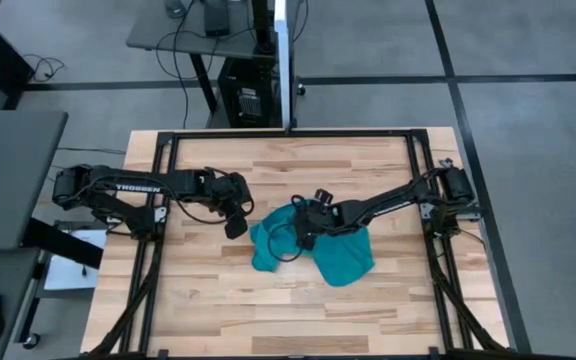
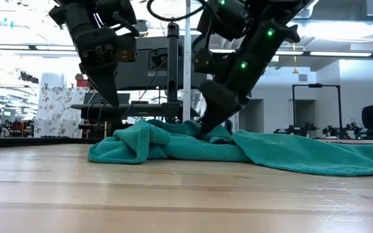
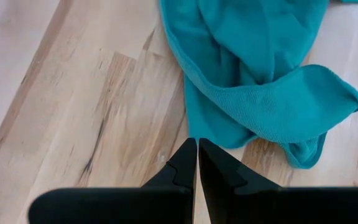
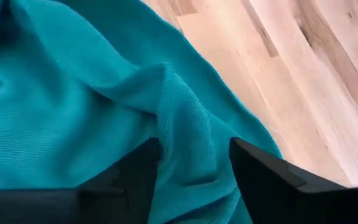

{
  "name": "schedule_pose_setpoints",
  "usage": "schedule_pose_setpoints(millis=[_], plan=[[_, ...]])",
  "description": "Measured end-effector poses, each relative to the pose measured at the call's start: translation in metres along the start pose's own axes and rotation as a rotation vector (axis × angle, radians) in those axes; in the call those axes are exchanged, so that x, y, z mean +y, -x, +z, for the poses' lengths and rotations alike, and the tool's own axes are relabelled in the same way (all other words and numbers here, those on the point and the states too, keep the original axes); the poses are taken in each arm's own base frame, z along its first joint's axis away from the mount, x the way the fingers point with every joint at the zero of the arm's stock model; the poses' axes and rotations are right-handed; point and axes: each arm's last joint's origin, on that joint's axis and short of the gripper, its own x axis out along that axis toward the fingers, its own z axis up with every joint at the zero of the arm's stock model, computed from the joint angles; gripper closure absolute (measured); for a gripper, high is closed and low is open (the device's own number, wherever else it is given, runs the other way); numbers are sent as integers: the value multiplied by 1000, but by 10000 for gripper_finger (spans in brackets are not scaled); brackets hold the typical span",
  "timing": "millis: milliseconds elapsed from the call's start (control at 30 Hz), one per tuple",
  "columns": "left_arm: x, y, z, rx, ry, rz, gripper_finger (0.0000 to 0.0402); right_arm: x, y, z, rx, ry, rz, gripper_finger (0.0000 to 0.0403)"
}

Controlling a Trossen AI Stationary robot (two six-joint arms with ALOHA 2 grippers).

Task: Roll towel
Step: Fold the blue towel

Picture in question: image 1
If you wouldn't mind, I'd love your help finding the white paper sheet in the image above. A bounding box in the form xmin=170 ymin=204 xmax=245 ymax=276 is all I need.
xmin=43 ymin=228 xmax=108 ymax=291

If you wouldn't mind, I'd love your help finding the black monitor stand pole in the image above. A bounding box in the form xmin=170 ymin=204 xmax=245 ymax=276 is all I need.
xmin=251 ymin=0 xmax=276 ymax=55

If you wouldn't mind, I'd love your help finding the black desk cable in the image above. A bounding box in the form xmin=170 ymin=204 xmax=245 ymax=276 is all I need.
xmin=154 ymin=0 xmax=219 ymax=129

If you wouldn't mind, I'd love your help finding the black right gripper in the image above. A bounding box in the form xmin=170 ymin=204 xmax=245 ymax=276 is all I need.
xmin=292 ymin=202 xmax=342 ymax=250

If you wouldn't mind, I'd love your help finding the black power brick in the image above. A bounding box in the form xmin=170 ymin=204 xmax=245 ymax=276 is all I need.
xmin=203 ymin=0 xmax=232 ymax=38

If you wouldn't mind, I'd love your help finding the teal terry towel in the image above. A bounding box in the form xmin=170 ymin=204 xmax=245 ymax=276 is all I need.
xmin=249 ymin=199 xmax=376 ymax=288

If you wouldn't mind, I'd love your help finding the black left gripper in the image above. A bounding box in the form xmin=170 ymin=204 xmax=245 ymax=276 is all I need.
xmin=210 ymin=172 xmax=254 ymax=240

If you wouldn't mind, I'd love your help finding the white vertical post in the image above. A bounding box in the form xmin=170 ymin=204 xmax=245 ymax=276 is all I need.
xmin=273 ymin=0 xmax=297 ymax=132

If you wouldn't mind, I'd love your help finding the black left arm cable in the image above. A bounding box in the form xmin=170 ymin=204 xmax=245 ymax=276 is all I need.
xmin=166 ymin=166 xmax=256 ymax=226

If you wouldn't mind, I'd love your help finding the black aluminium table frame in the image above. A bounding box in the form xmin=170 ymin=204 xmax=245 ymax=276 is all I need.
xmin=87 ymin=128 xmax=509 ymax=360

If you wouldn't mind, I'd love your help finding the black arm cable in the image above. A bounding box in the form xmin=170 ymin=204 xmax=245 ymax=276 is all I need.
xmin=166 ymin=166 xmax=256 ymax=226
xmin=266 ymin=222 xmax=305 ymax=263

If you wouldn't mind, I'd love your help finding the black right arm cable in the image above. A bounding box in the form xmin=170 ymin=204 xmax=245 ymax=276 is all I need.
xmin=266 ymin=222 xmax=305 ymax=263

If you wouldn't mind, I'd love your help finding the black desk foot bar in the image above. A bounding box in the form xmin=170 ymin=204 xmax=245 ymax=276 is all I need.
xmin=21 ymin=217 xmax=105 ymax=270

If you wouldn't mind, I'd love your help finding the black floor cable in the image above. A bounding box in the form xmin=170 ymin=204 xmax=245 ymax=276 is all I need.
xmin=22 ymin=53 xmax=67 ymax=84

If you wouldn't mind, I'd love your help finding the black computer tower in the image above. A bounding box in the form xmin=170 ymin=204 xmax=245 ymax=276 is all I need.
xmin=216 ymin=55 xmax=282 ymax=129

